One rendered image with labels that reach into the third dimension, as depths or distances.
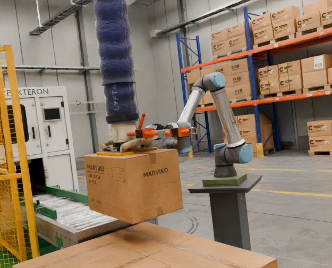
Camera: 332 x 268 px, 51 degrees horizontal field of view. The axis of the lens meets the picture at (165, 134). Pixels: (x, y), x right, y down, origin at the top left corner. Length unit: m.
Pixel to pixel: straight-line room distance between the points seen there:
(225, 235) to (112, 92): 1.47
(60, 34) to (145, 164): 10.97
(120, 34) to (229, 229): 1.71
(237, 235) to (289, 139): 8.38
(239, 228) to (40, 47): 10.47
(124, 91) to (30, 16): 10.41
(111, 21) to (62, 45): 10.42
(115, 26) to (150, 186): 1.07
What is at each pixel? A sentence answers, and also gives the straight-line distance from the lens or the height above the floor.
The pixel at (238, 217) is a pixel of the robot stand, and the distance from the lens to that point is 2.86.
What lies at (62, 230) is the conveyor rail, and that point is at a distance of 2.84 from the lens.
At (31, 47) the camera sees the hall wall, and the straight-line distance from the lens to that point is 12.30.
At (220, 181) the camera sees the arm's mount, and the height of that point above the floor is 0.79.
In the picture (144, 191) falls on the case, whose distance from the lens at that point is 2.15.
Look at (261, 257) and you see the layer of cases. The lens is 1.97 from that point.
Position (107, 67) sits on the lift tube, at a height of 1.70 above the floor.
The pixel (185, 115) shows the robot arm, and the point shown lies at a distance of 2.57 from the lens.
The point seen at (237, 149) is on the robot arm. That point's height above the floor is 1.03.
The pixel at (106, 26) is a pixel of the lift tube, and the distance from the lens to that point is 2.40.
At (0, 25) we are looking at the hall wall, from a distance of 12.16.
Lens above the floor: 1.30
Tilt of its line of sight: 2 degrees down
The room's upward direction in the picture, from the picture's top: 7 degrees counter-clockwise
